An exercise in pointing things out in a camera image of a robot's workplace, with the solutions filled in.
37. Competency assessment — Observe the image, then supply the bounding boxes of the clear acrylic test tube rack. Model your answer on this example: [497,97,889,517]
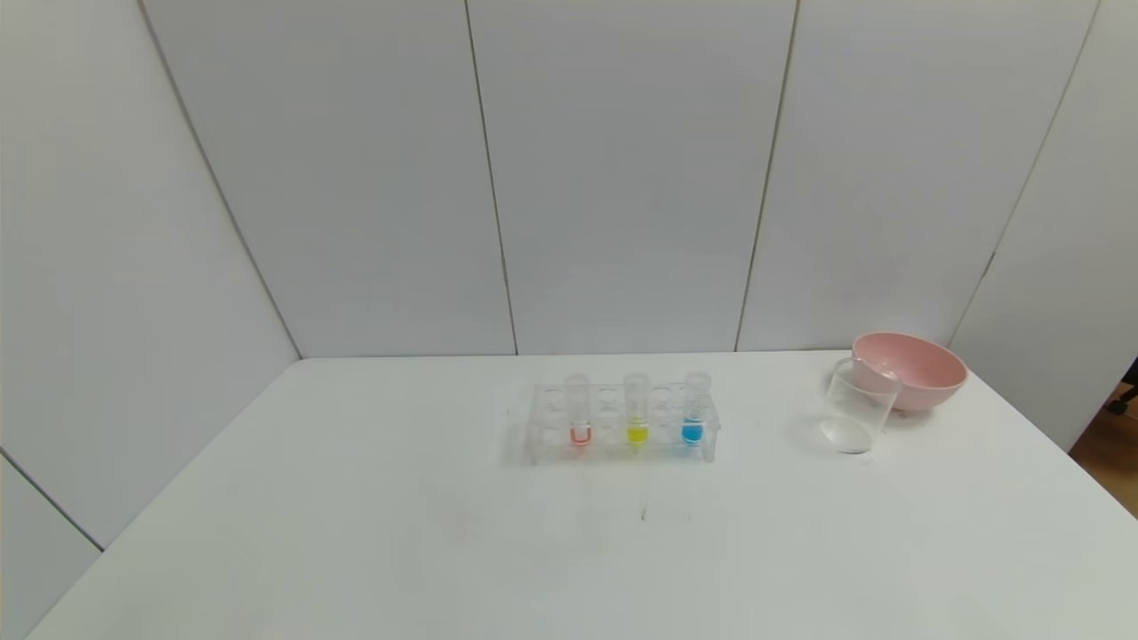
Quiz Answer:
[525,380,721,467]

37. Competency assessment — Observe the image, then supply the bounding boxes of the pink bowl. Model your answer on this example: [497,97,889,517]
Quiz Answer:
[852,332,969,413]

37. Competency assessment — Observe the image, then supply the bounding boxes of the black stand leg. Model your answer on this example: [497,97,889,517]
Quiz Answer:
[1107,360,1138,414]

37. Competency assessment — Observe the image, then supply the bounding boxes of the test tube with yellow pigment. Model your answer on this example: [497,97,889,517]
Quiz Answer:
[624,373,651,447]

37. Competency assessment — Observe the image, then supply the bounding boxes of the test tube with blue pigment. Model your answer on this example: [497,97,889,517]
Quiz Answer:
[683,372,712,447]

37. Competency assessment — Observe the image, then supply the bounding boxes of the clear glass beaker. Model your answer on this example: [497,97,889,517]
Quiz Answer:
[819,357,901,455]

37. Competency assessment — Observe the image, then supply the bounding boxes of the test tube with red pigment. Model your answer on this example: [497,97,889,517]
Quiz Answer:
[565,374,593,448]

